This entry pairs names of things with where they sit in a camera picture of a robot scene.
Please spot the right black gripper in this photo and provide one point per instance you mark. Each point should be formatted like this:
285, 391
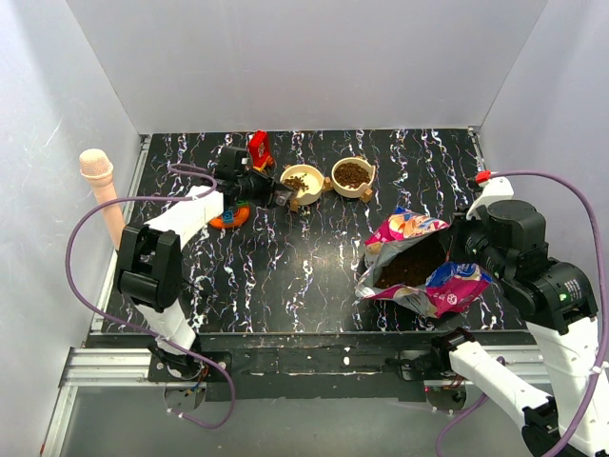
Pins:
463, 224

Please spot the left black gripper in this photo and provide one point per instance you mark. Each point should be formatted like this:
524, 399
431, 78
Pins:
268, 188

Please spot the pink pet food bag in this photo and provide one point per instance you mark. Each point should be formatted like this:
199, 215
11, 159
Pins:
406, 263

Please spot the clear plastic scoop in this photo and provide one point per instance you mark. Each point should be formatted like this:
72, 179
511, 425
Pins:
282, 197

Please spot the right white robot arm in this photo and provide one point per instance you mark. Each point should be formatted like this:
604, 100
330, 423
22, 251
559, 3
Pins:
566, 318

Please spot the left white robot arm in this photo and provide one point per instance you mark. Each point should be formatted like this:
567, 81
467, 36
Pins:
150, 257

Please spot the cream double pet bowl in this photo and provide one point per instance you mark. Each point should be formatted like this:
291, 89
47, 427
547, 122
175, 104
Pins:
315, 183

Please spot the orange curved toy track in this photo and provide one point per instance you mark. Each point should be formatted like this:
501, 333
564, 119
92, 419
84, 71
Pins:
232, 218

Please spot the red toy block car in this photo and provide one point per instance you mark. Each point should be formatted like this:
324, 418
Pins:
260, 151

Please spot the pink microphone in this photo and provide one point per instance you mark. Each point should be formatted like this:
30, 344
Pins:
97, 170

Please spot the aluminium frame rail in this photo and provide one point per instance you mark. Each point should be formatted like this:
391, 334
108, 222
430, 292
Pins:
101, 368

